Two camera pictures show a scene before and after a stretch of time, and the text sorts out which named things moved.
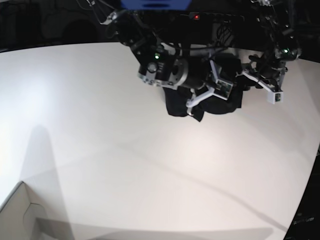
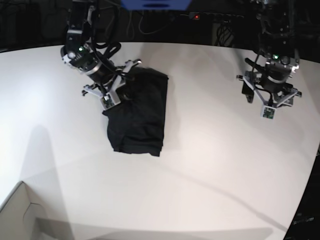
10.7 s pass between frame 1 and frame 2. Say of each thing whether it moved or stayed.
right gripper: moved
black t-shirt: moved
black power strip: stayed
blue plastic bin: stayed
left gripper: moved
